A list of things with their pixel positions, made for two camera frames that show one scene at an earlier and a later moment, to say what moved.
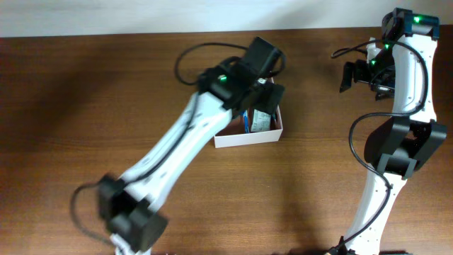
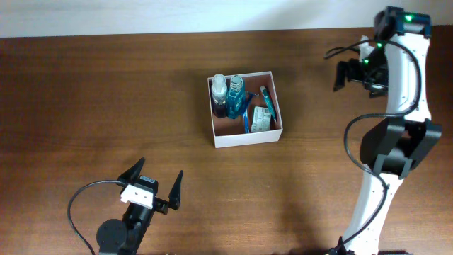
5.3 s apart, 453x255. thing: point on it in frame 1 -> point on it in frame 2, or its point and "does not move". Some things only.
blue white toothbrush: (246, 129) does not move
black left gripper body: (267, 97) -> (160, 205)
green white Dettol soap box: (261, 121) does not move
